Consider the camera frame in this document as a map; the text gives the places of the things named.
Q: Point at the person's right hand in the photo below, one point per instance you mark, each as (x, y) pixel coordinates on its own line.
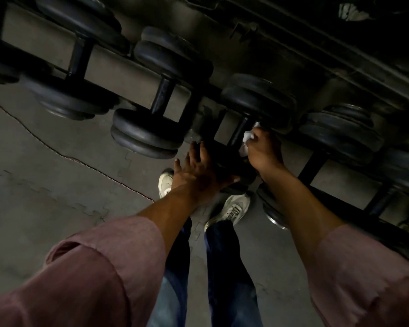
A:
(264, 153)

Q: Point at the person's left hand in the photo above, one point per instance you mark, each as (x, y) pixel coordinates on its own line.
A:
(199, 177)

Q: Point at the white cleaning cloth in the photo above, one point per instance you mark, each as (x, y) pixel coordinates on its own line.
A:
(247, 137)

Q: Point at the ribbed black plate dumbbell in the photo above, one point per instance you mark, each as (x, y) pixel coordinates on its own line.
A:
(146, 132)
(259, 98)

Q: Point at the row of ribbed plate dumbbells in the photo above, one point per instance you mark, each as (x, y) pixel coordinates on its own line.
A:
(341, 132)

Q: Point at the black yellow dumbbell rack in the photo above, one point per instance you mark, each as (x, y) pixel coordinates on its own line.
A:
(122, 78)

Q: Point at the person's right forearm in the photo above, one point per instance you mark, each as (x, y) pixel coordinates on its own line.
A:
(354, 269)

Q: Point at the person's left forearm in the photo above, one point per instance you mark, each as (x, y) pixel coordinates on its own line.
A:
(88, 275)

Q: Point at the person's white shoe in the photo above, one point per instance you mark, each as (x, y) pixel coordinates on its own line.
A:
(231, 209)
(165, 183)

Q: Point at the person's blue jeans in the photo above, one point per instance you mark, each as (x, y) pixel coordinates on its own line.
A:
(228, 279)

